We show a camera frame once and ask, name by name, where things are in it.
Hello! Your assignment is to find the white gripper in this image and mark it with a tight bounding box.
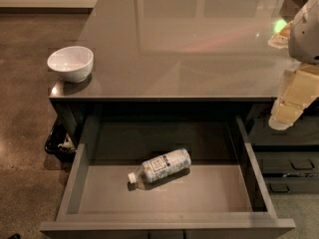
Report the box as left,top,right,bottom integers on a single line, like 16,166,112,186
268,21,319,130

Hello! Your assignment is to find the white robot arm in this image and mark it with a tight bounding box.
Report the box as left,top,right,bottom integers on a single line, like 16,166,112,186
268,0,319,130

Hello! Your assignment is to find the black bin with trash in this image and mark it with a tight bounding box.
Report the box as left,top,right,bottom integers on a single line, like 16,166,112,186
44,119,76,162

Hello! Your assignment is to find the clear plastic water bottle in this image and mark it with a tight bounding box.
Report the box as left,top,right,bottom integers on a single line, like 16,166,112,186
128,148,191,188

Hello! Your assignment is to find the grey counter cabinet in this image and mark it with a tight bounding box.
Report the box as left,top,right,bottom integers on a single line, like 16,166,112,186
49,0,308,139

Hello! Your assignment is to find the dark lower drawer unit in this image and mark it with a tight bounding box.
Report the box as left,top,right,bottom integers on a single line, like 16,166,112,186
247,117,319,195

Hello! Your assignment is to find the white ceramic bowl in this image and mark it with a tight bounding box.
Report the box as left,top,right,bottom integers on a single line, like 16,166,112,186
47,46,94,83

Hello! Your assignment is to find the open grey top drawer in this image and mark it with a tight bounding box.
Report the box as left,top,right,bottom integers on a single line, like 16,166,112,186
40,115,295,239

